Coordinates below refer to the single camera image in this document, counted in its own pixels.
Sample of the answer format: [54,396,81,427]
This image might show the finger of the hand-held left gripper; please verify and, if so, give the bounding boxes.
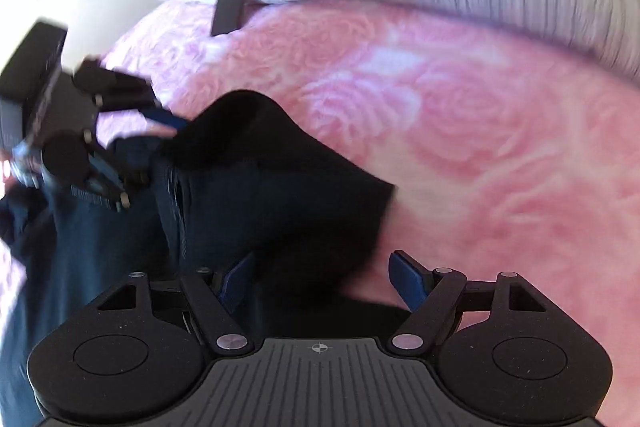
[70,136,152,214]
[92,94,191,134]

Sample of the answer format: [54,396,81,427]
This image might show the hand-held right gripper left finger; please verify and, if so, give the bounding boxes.
[95,253,257,356]

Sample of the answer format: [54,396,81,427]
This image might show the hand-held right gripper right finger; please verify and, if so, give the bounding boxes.
[388,250,549,355]

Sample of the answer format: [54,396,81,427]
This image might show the dark pants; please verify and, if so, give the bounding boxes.
[0,89,399,427]

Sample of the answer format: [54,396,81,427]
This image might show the pink rose print blanket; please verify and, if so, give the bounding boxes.
[0,0,640,413]

